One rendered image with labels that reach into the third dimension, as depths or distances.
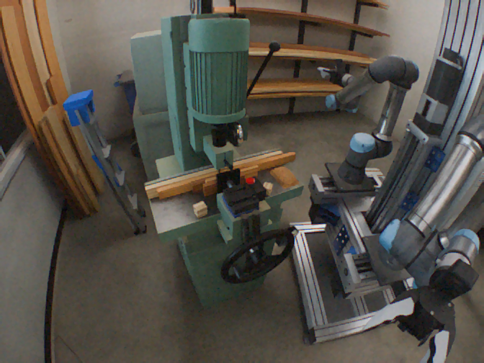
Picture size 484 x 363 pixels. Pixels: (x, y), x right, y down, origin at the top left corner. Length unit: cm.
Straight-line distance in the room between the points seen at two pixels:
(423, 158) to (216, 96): 76
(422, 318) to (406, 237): 24
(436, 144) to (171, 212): 101
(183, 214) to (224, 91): 44
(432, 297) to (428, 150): 64
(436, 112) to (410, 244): 50
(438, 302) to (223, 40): 71
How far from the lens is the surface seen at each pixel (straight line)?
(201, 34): 65
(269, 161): 101
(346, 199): 126
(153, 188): 89
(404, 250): 59
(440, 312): 41
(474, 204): 77
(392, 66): 105
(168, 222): 82
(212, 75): 66
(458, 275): 36
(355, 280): 93
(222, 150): 82
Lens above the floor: 152
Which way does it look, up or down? 41 degrees down
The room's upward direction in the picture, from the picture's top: 3 degrees clockwise
